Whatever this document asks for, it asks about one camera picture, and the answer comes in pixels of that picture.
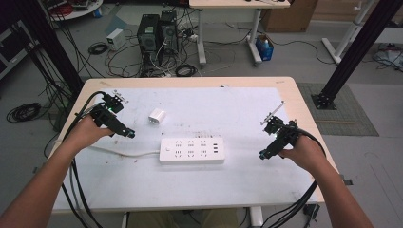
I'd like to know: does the white power strip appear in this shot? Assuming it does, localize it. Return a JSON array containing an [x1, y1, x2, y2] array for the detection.
[[159, 136, 225, 165]]

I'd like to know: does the black computer tower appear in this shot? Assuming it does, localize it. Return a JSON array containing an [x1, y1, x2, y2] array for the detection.
[[159, 9, 179, 60], [136, 13, 161, 66]]

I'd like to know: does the white metal stand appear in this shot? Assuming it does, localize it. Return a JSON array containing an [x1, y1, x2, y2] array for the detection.
[[320, 0, 373, 66]]

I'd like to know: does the wooden desk with white legs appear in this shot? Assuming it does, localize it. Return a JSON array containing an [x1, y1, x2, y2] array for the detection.
[[188, 0, 292, 67]]

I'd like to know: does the grey floor mat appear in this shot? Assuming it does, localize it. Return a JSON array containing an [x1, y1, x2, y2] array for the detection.
[[297, 82, 380, 138]]

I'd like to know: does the coiled black cable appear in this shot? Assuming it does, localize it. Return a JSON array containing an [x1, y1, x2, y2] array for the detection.
[[174, 64, 199, 78], [6, 102, 43, 124], [87, 41, 109, 56]]

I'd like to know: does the white charger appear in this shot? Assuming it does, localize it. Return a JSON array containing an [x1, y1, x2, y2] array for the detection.
[[147, 107, 167, 126]]

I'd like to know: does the blue bin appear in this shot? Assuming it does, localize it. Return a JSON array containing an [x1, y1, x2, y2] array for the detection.
[[255, 33, 275, 62]]

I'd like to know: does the white table mat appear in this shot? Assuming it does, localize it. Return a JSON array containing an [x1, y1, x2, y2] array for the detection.
[[51, 86, 318, 213]]

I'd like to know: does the white power strip cable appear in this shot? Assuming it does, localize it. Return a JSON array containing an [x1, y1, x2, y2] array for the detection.
[[87, 144, 162, 159]]

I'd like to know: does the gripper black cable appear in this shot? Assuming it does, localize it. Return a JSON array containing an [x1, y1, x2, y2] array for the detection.
[[61, 90, 107, 228], [261, 126, 328, 228]]

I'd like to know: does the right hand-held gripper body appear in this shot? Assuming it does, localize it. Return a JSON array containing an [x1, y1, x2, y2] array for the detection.
[[259, 101, 301, 156]]

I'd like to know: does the brown cardboard box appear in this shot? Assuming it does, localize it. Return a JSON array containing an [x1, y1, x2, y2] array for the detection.
[[260, 0, 318, 33]]

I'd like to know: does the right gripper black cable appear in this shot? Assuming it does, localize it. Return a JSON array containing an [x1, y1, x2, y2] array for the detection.
[[261, 126, 328, 228]]

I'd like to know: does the person's left hand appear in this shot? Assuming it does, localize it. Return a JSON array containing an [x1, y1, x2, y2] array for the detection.
[[65, 115, 114, 154]]

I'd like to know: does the person's right hand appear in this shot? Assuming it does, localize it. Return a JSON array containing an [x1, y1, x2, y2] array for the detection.
[[278, 135, 328, 174]]

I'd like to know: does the round white table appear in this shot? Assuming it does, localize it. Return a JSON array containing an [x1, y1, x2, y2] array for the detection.
[[41, 0, 105, 22]]

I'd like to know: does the small white box device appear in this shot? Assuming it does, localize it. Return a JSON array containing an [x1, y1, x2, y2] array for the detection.
[[106, 28, 127, 51]]

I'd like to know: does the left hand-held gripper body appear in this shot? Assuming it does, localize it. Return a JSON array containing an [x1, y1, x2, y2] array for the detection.
[[89, 89, 130, 138]]

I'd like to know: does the black metal post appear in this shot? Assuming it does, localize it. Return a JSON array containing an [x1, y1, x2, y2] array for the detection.
[[12, 0, 86, 96], [311, 0, 403, 111]]

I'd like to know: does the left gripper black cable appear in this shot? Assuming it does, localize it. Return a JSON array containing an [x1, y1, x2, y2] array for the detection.
[[61, 90, 107, 228]]

